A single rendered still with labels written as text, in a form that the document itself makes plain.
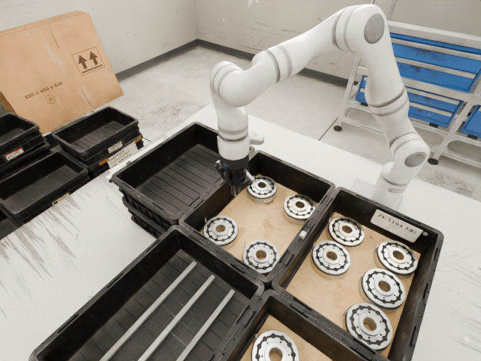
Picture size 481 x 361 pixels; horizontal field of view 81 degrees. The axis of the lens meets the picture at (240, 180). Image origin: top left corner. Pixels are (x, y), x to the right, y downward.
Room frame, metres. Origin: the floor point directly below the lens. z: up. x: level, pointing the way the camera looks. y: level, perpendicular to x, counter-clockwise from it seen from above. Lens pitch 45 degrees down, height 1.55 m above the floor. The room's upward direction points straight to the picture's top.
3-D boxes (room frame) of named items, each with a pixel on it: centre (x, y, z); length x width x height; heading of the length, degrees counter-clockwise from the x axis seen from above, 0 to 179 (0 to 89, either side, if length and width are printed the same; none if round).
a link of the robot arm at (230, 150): (0.56, 0.01, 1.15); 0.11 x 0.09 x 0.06; 144
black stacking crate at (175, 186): (0.71, 0.18, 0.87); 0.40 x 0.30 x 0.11; 144
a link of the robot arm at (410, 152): (0.67, -0.51, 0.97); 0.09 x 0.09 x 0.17; 2
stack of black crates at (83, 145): (1.41, 0.86, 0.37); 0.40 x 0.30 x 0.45; 145
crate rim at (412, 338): (0.35, -0.30, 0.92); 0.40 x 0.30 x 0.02; 144
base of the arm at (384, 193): (0.67, -0.52, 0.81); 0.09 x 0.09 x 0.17; 61
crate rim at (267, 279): (0.53, -0.06, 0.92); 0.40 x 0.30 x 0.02; 144
